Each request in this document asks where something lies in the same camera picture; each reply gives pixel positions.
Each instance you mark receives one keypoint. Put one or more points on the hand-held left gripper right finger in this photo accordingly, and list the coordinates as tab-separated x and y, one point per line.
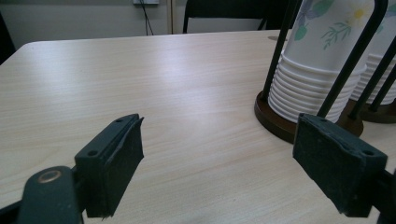
336	168

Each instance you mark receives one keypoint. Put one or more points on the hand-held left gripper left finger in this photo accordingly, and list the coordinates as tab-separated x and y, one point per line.
109	161

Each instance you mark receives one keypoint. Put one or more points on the stack of floral paper cups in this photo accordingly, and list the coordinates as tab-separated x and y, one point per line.
314	62
378	62

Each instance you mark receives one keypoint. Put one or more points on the black chair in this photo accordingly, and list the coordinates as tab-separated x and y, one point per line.
230	9

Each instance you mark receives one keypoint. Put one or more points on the white wall socket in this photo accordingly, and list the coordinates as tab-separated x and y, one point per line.
145	2

